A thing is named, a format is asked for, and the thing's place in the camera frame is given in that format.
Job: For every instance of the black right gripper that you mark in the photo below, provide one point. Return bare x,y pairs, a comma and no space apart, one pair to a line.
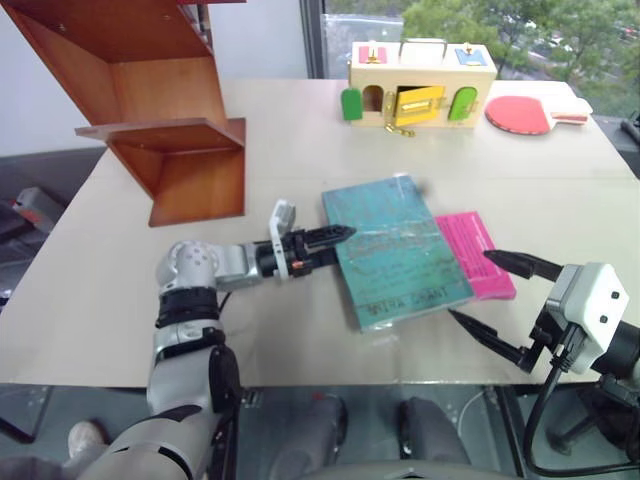
545,335

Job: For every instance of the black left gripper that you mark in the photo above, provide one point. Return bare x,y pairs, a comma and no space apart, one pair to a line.
298,255

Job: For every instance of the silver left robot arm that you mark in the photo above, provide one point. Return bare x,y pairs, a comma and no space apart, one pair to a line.
200,265

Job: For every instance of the pink book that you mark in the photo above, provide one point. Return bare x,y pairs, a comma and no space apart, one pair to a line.
475,250

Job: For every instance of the teal paperback book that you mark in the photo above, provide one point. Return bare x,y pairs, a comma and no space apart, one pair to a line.
395,250

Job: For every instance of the brown wooden bookshelf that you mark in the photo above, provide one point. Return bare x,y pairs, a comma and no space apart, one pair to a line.
165,95

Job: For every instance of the black stand base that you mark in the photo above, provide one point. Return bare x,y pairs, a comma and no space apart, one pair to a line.
585,430

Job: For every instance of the dark rounded leg shape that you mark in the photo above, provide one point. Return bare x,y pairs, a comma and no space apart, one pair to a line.
320,425
430,430

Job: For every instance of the red table tennis paddle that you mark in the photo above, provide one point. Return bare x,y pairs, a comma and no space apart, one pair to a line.
515,114

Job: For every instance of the wooden latch busy box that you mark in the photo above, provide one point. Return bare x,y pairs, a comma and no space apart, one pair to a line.
425,75

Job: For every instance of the grey and red device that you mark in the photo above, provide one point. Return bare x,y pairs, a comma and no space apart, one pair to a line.
35,207

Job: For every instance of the grey shoe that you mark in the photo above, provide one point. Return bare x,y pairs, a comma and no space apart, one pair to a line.
86,439

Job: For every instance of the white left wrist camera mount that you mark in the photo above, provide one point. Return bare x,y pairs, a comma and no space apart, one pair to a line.
280,220

